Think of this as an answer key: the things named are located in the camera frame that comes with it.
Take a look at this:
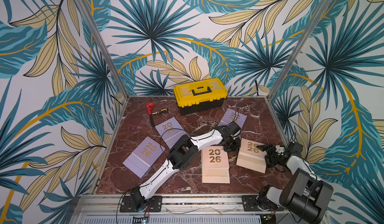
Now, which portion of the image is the pink calendar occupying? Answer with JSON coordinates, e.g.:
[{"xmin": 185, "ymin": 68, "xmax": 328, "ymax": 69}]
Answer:
[
  {"xmin": 202, "ymin": 146, "xmax": 230, "ymax": 184},
  {"xmin": 236, "ymin": 138, "xmax": 267, "ymax": 174}
]

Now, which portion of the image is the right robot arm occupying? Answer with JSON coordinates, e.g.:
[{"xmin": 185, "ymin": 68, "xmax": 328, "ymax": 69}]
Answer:
[{"xmin": 256, "ymin": 141, "xmax": 334, "ymax": 224}]

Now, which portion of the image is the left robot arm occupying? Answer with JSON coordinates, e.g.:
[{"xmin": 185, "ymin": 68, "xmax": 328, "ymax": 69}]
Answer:
[{"xmin": 130, "ymin": 121, "xmax": 241, "ymax": 212}]

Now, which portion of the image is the purple calendar back right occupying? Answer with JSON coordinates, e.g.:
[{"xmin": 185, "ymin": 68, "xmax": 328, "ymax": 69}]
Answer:
[{"xmin": 219, "ymin": 108, "xmax": 247, "ymax": 128}]

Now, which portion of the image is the purple calendar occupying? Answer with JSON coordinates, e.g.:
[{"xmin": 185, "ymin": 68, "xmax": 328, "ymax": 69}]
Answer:
[
  {"xmin": 219, "ymin": 108, "xmax": 247, "ymax": 128},
  {"xmin": 123, "ymin": 137, "xmax": 165, "ymax": 178},
  {"xmin": 155, "ymin": 117, "xmax": 187, "ymax": 149}
]

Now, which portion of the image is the yellow black toolbox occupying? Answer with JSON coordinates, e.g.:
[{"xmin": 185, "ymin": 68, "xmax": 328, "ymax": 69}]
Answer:
[{"xmin": 174, "ymin": 78, "xmax": 228, "ymax": 116}]

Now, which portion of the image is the purple calendar back left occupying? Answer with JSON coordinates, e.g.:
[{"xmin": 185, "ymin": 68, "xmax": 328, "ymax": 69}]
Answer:
[{"xmin": 155, "ymin": 117, "xmax": 187, "ymax": 149}]

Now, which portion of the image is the yellow black screwdriver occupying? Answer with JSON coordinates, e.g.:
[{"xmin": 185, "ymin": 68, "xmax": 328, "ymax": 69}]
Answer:
[{"xmin": 152, "ymin": 108, "xmax": 168, "ymax": 115}]

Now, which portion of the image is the red clamp tool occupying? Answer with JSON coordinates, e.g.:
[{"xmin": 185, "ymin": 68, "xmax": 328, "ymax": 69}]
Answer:
[{"xmin": 146, "ymin": 102, "xmax": 155, "ymax": 115}]

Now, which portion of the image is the purple calendar front left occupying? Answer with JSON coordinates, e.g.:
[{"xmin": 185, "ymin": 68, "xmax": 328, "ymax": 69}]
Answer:
[{"xmin": 123, "ymin": 137, "xmax": 165, "ymax": 178}]

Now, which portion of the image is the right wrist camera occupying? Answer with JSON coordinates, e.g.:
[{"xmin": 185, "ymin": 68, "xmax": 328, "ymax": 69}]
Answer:
[{"xmin": 275, "ymin": 145, "xmax": 285, "ymax": 154}]

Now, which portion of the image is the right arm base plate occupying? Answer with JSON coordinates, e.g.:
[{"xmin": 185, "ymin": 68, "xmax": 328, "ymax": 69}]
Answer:
[{"xmin": 242, "ymin": 195, "xmax": 284, "ymax": 212}]

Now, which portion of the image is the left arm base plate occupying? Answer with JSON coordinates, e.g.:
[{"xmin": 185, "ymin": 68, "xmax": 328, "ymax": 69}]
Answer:
[{"xmin": 119, "ymin": 196, "xmax": 163, "ymax": 213}]

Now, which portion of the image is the aluminium front rail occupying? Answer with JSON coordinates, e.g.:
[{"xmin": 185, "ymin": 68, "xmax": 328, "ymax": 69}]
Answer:
[{"xmin": 68, "ymin": 193, "xmax": 328, "ymax": 224}]

